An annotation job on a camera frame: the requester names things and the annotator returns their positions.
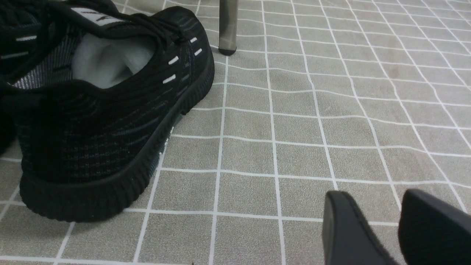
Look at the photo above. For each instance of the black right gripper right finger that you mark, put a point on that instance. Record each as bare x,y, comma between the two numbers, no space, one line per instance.
433,232

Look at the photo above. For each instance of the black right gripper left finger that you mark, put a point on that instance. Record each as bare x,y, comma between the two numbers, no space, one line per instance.
347,236

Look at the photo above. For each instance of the steel shoe rack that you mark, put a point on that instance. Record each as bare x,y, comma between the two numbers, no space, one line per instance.
228,19

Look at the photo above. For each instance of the grey checked floor cloth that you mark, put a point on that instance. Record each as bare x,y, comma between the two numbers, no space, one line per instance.
371,97

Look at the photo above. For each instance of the black knit sneaker right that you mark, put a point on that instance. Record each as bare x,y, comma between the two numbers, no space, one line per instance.
92,95

